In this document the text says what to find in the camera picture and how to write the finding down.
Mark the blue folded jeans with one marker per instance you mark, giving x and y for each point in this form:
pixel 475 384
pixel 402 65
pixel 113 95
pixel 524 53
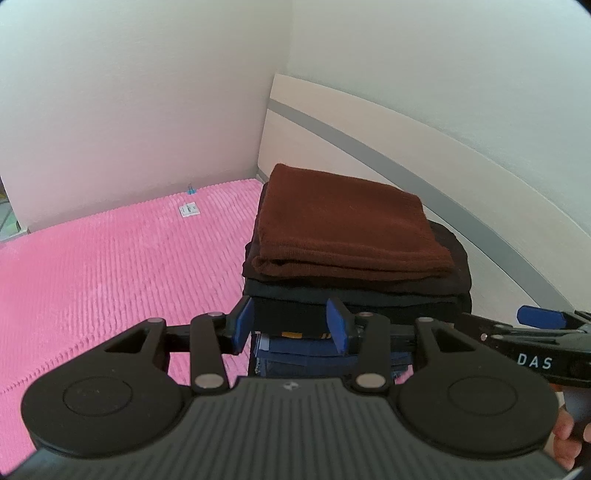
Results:
pixel 295 357

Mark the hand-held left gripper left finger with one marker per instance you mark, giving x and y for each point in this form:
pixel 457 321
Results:
pixel 243 324

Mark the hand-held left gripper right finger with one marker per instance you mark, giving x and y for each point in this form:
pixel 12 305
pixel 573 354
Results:
pixel 338 328

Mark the white blanket label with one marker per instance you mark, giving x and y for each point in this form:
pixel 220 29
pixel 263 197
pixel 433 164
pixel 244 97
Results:
pixel 189 210

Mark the brown knit sweater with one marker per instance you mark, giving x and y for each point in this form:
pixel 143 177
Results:
pixel 344 226

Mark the stack of dark folded clothes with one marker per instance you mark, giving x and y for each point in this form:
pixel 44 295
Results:
pixel 369 295

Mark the white headboard with grey stripe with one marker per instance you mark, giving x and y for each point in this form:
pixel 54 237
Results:
pixel 461 184

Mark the person's right hand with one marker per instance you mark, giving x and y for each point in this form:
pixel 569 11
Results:
pixel 564 438

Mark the pink ribbed blanket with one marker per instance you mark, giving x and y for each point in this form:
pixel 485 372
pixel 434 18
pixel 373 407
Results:
pixel 120 272

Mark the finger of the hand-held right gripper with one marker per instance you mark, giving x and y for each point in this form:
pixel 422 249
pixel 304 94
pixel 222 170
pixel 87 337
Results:
pixel 541 316
pixel 480 323

